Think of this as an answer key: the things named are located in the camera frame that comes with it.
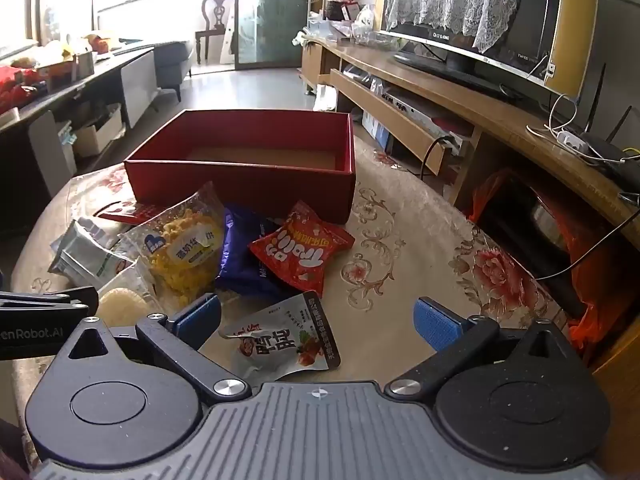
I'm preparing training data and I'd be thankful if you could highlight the clear rice cake packet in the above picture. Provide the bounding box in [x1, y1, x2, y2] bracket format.
[96, 258, 163, 327]

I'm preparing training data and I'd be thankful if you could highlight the silver white snack pack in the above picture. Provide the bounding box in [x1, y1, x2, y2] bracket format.
[48, 220, 134, 289]

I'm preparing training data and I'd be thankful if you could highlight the silver duck snack packet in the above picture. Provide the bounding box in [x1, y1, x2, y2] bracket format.
[220, 292, 341, 389]

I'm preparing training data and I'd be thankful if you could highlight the clear yellow egg crisp bag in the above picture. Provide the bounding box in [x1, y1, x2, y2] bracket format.
[125, 182, 224, 307]

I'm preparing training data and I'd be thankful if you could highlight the blue wafer biscuit pack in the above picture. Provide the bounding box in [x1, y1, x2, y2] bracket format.
[215, 205, 299, 302]

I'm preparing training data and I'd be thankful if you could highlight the red spicy strip packet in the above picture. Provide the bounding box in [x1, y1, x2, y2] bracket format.
[94, 200, 165, 226]

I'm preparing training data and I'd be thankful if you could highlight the red Trolli gummy bag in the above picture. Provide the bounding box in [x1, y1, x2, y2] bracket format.
[248, 200, 355, 297]

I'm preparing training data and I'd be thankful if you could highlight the red cardboard box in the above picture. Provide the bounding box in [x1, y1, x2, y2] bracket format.
[125, 108, 356, 224]

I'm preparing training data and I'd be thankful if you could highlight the floral beige tablecloth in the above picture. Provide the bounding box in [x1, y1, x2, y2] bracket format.
[8, 134, 569, 466]

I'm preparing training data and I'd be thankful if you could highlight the orange plastic bag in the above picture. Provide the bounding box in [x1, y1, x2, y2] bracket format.
[466, 169, 639, 364]

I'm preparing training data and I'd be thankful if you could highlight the long dark side table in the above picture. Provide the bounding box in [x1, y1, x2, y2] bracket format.
[0, 41, 162, 201]

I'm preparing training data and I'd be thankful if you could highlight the white cardboard box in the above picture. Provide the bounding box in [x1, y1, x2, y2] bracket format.
[73, 103, 126, 158]

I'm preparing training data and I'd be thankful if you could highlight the white power strip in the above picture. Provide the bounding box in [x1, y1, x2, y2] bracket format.
[555, 130, 590, 155]

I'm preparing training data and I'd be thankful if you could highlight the white set top box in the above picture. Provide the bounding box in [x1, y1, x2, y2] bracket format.
[382, 87, 474, 157]

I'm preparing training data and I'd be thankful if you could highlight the wooden TV cabinet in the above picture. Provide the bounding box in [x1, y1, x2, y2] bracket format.
[306, 37, 632, 224]

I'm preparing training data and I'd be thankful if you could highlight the black wifi router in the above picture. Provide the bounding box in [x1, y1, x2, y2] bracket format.
[582, 64, 639, 192]

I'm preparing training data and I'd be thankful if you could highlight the grey sofa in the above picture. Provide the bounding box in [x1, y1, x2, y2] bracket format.
[154, 39, 194, 101]

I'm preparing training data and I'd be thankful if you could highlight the curved television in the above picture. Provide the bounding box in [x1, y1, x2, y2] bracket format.
[383, 0, 599, 100]

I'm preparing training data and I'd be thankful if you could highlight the dark wooden chair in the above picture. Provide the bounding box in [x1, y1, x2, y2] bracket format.
[195, 0, 236, 65]

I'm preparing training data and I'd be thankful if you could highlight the black power cable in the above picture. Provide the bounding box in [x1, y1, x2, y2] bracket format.
[534, 206, 640, 282]

